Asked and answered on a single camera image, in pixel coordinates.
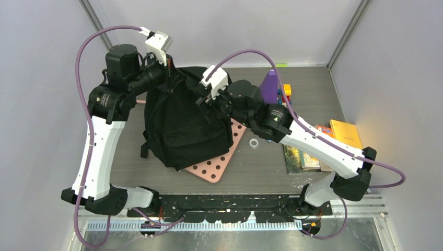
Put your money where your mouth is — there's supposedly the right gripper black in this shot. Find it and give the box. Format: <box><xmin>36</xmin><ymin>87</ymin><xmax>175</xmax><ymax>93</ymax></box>
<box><xmin>196</xmin><ymin>79</ymin><xmax>253</xmax><ymax>128</ymax></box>

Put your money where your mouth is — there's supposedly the black student backpack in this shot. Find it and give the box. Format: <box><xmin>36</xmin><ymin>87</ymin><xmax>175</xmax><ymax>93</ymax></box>
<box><xmin>141</xmin><ymin>66</ymin><xmax>233</xmax><ymax>171</ymax></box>

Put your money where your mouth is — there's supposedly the teal paperback book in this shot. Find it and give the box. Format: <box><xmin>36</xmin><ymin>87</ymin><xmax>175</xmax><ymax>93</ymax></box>
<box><xmin>299</xmin><ymin>151</ymin><xmax>321</xmax><ymax>170</ymax></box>

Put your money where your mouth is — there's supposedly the yellow book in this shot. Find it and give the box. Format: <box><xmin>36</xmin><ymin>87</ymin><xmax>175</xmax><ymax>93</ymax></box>
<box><xmin>330</xmin><ymin>119</ymin><xmax>363</xmax><ymax>150</ymax></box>

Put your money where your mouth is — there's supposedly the orange paperback book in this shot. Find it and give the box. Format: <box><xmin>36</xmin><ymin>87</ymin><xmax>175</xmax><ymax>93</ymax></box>
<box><xmin>315</xmin><ymin>125</ymin><xmax>335</xmax><ymax>138</ymax></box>

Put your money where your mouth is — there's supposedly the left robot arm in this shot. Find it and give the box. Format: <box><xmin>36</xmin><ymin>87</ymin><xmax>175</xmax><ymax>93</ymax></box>
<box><xmin>61</xmin><ymin>44</ymin><xmax>174</xmax><ymax>216</ymax></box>

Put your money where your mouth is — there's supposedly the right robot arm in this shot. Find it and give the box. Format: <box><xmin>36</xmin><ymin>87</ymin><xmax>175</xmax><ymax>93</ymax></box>
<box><xmin>198</xmin><ymin>79</ymin><xmax>376</xmax><ymax>215</ymax></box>

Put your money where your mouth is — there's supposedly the clear tape roll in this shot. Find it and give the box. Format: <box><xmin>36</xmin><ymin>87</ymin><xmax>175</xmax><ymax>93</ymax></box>
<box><xmin>249</xmin><ymin>138</ymin><xmax>259</xmax><ymax>149</ymax></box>

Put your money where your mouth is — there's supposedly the pink perforated board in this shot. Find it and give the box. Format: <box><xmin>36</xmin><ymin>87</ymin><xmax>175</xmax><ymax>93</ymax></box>
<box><xmin>185</xmin><ymin>119</ymin><xmax>246</xmax><ymax>183</ymax></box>

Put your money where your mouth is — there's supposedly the colourful toy block car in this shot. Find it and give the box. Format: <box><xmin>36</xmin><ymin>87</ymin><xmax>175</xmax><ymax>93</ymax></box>
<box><xmin>277</xmin><ymin>84</ymin><xmax>292</xmax><ymax>106</ymax></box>

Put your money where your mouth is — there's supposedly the dark green fantasy book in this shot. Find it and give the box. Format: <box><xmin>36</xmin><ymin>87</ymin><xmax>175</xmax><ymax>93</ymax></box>
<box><xmin>283</xmin><ymin>145</ymin><xmax>303</xmax><ymax>175</ymax></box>

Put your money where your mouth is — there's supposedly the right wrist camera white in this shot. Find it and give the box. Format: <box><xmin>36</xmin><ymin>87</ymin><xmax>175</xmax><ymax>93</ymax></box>
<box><xmin>200</xmin><ymin>65</ymin><xmax>228</xmax><ymax>100</ymax></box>

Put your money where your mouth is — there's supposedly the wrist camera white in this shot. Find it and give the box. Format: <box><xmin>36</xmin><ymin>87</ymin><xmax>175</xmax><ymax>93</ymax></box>
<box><xmin>200</xmin><ymin>65</ymin><xmax>228</xmax><ymax>100</ymax></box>
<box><xmin>140</xmin><ymin>27</ymin><xmax>173</xmax><ymax>66</ymax></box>

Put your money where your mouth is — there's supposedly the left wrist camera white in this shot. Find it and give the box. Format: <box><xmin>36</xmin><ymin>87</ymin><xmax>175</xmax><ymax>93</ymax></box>
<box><xmin>140</xmin><ymin>27</ymin><xmax>173</xmax><ymax>66</ymax></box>

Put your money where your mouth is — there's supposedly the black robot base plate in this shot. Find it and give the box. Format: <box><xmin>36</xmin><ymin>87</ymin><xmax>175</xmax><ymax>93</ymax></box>
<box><xmin>127</xmin><ymin>195</ymin><xmax>332</xmax><ymax>223</ymax></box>

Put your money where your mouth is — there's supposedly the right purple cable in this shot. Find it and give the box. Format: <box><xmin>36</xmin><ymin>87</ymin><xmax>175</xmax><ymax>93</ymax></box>
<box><xmin>213</xmin><ymin>49</ymin><xmax>406</xmax><ymax>241</ymax></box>

